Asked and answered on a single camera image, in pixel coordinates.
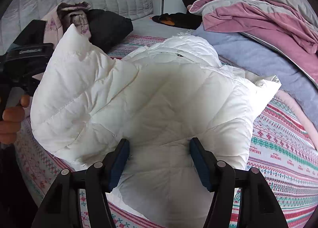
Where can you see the black and orange garment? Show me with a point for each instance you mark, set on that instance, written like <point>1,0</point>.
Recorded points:
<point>183,20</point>

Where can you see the dark brown garment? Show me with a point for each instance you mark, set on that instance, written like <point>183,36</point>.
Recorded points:
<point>67,9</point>

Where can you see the white puffer jacket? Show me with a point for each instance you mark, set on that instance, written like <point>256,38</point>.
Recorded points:
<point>161,93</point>

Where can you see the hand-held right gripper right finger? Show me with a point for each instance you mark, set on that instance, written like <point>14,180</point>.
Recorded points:
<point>201,165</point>

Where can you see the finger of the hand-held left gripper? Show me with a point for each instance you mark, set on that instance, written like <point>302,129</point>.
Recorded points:
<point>33,85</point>

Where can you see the lavender blue blanket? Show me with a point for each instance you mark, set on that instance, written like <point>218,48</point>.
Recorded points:
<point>260,61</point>

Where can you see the black puffer jacket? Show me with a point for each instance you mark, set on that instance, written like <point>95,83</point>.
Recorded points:
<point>109,29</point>

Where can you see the pink velvet blanket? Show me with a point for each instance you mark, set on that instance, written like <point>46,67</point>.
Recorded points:
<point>248,19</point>

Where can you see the grey bed sheet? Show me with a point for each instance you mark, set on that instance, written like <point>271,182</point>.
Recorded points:
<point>159,29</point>

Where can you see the pink floral garment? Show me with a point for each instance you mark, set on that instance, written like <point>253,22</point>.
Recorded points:
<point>53,22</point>

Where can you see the patterned knit-print blanket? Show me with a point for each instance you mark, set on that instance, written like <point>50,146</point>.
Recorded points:
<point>273,143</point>

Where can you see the person's left hand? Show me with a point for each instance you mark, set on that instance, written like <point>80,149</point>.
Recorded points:
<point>11,123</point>

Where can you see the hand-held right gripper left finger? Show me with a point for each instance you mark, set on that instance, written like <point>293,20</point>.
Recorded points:
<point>119,160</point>

